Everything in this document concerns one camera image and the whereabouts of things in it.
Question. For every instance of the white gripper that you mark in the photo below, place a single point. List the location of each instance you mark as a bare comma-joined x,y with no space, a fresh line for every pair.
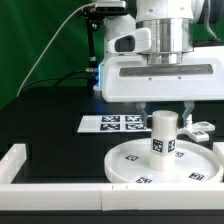
199,77

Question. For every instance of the white cross-shaped table base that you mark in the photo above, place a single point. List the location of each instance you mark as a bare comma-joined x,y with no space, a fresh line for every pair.
198,132

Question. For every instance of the white round table top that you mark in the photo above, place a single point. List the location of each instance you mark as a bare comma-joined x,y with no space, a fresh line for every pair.
139,161

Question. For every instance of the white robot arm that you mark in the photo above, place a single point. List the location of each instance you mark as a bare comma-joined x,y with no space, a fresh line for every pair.
152,56

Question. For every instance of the white marker sheet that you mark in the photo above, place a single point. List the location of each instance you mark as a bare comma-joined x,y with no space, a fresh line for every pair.
111,124

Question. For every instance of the white left fence bar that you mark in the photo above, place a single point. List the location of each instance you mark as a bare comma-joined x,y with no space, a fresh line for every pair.
12,162

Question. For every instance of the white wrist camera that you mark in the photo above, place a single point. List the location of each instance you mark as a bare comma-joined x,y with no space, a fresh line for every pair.
138,41

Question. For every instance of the black camera stand pole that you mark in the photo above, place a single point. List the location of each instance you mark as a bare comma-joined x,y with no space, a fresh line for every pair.
93,21

